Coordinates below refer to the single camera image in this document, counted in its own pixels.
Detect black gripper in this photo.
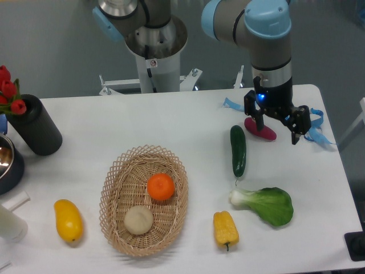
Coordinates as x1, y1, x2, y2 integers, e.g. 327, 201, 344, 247
244, 76, 311, 145

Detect yellow bell pepper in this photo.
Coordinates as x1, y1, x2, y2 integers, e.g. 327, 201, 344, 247
213, 211, 240, 252

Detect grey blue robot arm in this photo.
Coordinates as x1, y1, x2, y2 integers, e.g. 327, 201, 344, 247
92, 1, 311, 143

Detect magenta sweet potato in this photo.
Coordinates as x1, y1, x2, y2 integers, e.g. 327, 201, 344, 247
244, 118, 277, 141

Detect blue ribbon strip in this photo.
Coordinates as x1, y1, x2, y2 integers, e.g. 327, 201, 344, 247
222, 98, 245, 112

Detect green cucumber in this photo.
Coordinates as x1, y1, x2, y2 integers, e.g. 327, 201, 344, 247
230, 125, 247, 185

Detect green bok choy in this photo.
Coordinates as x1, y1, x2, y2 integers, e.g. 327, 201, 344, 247
229, 187, 294, 227

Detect orange tangerine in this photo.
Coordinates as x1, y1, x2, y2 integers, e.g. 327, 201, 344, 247
147, 173, 175, 201

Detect black box at table edge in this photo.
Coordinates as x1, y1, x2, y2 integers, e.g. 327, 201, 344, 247
344, 231, 365, 261

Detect woven wicker basket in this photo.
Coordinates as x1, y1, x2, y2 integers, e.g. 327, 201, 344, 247
99, 145, 188, 257

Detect white steamed bun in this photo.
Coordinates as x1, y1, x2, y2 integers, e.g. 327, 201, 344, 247
124, 205, 153, 235

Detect yellow mango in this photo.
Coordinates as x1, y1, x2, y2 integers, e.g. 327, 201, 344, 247
54, 199, 84, 243

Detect black cylindrical vase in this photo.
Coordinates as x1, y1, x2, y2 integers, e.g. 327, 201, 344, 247
6, 94, 63, 156

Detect red tulip flowers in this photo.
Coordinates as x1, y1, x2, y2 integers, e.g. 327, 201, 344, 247
1, 65, 27, 115

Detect dark metal bowl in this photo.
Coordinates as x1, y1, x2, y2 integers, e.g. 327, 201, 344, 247
1, 134, 25, 195

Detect blue lanyard ribbon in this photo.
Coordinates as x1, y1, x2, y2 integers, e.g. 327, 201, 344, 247
304, 108, 336, 145

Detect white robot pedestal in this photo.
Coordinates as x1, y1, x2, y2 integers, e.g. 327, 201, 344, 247
98, 15, 245, 96

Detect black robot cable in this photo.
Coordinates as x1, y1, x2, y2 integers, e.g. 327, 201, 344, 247
144, 45, 157, 94

